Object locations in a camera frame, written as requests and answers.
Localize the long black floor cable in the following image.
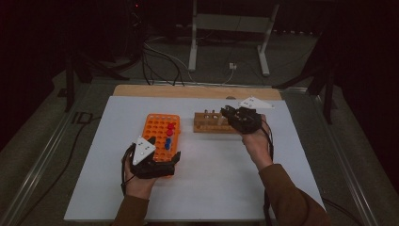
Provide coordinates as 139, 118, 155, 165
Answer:
15, 116, 103, 226

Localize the black cable at floor edge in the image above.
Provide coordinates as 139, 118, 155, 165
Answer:
322, 198, 365, 226

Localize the metal frame rail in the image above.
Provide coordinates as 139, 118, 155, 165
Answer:
311, 93, 379, 226
0, 103, 79, 226

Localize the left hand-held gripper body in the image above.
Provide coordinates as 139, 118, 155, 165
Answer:
129, 136, 177, 180

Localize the black stand with legs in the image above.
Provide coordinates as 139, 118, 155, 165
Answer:
272, 31, 336, 125

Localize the black tripod stand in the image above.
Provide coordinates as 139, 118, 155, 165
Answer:
64, 51, 130, 113

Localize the dark equipment with red light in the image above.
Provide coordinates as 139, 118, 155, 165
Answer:
125, 0, 149, 57

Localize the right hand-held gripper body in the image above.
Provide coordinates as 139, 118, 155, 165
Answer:
227, 96, 275, 136

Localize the white metal stand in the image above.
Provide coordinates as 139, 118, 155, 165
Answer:
187, 0, 280, 77

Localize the person's left hand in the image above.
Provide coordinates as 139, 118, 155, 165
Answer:
123, 156, 158, 201

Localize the person's right hand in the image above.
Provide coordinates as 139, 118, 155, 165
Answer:
241, 114, 275, 171

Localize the orange plastic tube rack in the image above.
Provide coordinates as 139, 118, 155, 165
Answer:
142, 113, 182, 179

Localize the short white plug cable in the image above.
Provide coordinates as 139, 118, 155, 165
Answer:
221, 69, 235, 86

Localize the wooden test tube rack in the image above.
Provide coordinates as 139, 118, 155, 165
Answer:
192, 111, 243, 135

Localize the left hand-held gripper cable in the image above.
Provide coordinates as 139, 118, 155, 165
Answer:
120, 145, 136, 196

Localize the white floor cable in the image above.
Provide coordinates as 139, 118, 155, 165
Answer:
144, 41, 197, 83

